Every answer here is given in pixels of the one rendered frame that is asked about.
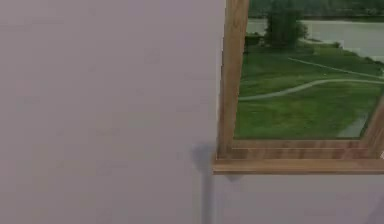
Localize wooden framed window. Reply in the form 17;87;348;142
211;0;384;176

